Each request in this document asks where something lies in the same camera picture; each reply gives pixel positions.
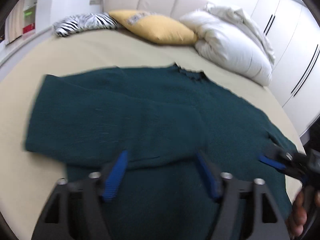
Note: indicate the right hand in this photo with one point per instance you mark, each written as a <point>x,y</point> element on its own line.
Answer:
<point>296,221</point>

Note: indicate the white wall shelf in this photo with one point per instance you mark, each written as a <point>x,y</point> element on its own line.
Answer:
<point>30,19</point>

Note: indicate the dark green sweater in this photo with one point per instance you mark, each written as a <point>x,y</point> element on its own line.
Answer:
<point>161,117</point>

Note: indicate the cream folded blanket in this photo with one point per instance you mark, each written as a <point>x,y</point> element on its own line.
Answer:
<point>246,25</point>

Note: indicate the white folded duvet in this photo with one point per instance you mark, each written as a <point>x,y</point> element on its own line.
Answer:
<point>228,47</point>

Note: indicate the wall switch plate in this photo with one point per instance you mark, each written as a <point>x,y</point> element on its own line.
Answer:
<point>95,2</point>

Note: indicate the yellow pillow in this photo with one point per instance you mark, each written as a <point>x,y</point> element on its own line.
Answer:
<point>155,28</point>

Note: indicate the zebra print pillow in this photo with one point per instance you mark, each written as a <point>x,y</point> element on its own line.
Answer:
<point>84,22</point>

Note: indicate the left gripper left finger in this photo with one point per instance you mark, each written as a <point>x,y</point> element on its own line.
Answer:
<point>112,175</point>

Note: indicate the beige round bed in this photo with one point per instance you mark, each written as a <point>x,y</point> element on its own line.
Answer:
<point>27,179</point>

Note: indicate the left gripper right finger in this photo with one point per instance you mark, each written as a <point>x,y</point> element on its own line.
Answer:
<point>210,175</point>

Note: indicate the red box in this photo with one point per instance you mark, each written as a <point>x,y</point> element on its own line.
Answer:
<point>28,28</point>

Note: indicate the beige curtain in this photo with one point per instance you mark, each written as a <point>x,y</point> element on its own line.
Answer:
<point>14,23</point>

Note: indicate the white wardrobe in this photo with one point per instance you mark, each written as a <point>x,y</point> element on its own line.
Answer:
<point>294,35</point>

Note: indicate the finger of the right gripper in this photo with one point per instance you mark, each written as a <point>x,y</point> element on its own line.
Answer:
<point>277,158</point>

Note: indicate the green box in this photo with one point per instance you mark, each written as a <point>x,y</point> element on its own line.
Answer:
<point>28,12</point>

